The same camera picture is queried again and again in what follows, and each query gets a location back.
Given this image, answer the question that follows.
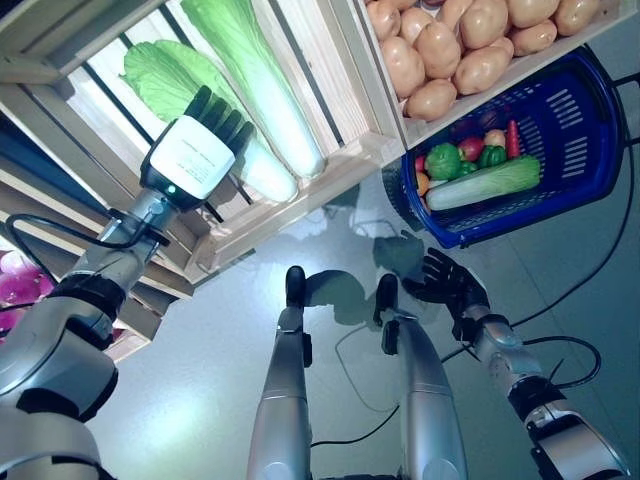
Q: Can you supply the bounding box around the brown potato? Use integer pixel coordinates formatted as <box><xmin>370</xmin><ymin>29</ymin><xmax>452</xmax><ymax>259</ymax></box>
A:
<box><xmin>458</xmin><ymin>0</ymin><xmax>510</xmax><ymax>50</ymax></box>
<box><xmin>452</xmin><ymin>45</ymin><xmax>512</xmax><ymax>96</ymax></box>
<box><xmin>505</xmin><ymin>0</ymin><xmax>561</xmax><ymax>30</ymax></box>
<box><xmin>508</xmin><ymin>19</ymin><xmax>559</xmax><ymax>57</ymax></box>
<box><xmin>413</xmin><ymin>22</ymin><xmax>462</xmax><ymax>80</ymax></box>
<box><xmin>403</xmin><ymin>78</ymin><xmax>459</xmax><ymax>122</ymax></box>
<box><xmin>378</xmin><ymin>35</ymin><xmax>426</xmax><ymax>100</ymax></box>
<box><xmin>553</xmin><ymin>0</ymin><xmax>601</xmax><ymax>37</ymax></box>

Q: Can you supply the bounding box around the wooden potato crate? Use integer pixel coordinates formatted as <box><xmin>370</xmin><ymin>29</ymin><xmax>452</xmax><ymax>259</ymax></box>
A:
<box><xmin>327</xmin><ymin>0</ymin><xmax>640</xmax><ymax>151</ymax></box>

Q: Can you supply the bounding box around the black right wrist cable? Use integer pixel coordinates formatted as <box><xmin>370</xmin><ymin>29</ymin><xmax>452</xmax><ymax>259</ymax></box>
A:
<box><xmin>519</xmin><ymin>334</ymin><xmax>602</xmax><ymax>389</ymax></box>

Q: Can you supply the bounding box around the red carrot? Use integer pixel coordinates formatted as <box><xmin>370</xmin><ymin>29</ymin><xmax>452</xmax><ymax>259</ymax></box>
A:
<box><xmin>504</xmin><ymin>119</ymin><xmax>520</xmax><ymax>159</ymax></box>

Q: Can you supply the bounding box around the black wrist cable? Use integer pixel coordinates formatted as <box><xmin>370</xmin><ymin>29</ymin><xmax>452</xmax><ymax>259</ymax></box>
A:
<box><xmin>3</xmin><ymin>210</ymin><xmax>171</xmax><ymax>314</ymax></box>
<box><xmin>519</xmin><ymin>334</ymin><xmax>602</xmax><ymax>389</ymax></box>

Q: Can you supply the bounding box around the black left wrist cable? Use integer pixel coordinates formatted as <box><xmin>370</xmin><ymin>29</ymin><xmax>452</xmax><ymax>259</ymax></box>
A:
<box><xmin>3</xmin><ymin>210</ymin><xmax>171</xmax><ymax>314</ymax></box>

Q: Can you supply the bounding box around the silver right robot leg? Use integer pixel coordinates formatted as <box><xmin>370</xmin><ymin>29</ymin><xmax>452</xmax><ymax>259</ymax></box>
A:
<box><xmin>373</xmin><ymin>273</ymin><xmax>470</xmax><ymax>480</ymax></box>

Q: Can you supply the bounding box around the purple white turnip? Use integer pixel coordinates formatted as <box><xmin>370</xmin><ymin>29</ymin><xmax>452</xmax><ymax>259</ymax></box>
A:
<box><xmin>0</xmin><ymin>263</ymin><xmax>54</xmax><ymax>314</ymax></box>

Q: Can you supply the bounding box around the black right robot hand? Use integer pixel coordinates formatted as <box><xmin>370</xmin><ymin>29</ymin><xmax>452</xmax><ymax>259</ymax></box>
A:
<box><xmin>402</xmin><ymin>247</ymin><xmax>491</xmax><ymax>344</ymax></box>

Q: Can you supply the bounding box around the wooden cabbage crate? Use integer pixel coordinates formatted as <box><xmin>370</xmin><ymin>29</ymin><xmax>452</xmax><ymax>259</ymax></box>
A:
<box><xmin>0</xmin><ymin>0</ymin><xmax>407</xmax><ymax>281</ymax></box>

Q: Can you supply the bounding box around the thin black floor cable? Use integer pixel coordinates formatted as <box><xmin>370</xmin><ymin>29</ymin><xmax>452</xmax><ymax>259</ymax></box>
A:
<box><xmin>309</xmin><ymin>327</ymin><xmax>401</xmax><ymax>447</ymax></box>

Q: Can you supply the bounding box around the wooden display shelf frame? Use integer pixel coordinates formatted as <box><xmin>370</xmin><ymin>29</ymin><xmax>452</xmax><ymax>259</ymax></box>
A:
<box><xmin>0</xmin><ymin>107</ymin><xmax>199</xmax><ymax>301</ymax></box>

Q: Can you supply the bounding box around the blue plastic shopping basket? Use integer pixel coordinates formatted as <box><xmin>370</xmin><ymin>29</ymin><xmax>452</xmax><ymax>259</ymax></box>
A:
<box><xmin>382</xmin><ymin>43</ymin><xmax>640</xmax><ymax>250</ymax></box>

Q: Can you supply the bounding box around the cucumber in basket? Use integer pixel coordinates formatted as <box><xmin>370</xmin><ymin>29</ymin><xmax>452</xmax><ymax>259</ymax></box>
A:
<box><xmin>424</xmin><ymin>154</ymin><xmax>542</xmax><ymax>211</ymax></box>

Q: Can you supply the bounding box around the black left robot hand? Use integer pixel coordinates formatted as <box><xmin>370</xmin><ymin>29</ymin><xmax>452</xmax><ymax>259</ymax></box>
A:
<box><xmin>138</xmin><ymin>84</ymin><xmax>257</xmax><ymax>211</ymax></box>

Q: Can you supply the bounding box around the large green bell pepper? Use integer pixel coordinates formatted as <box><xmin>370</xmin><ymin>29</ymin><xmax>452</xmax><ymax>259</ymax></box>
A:
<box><xmin>424</xmin><ymin>143</ymin><xmax>464</xmax><ymax>181</ymax></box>

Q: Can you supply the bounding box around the small green bell pepper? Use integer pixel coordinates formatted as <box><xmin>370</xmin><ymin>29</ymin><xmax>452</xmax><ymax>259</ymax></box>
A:
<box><xmin>477</xmin><ymin>144</ymin><xmax>509</xmax><ymax>170</ymax></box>

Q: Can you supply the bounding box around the thick black floor cable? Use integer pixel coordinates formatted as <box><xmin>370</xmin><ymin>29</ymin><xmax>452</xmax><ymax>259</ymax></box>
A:
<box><xmin>439</xmin><ymin>187</ymin><xmax>636</xmax><ymax>364</ymax></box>

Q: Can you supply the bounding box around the green white napa cabbage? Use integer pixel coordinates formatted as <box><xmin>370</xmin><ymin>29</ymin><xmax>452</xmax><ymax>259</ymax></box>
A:
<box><xmin>118</xmin><ymin>39</ymin><xmax>300</xmax><ymax>204</ymax></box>
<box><xmin>179</xmin><ymin>0</ymin><xmax>330</xmax><ymax>180</ymax></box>

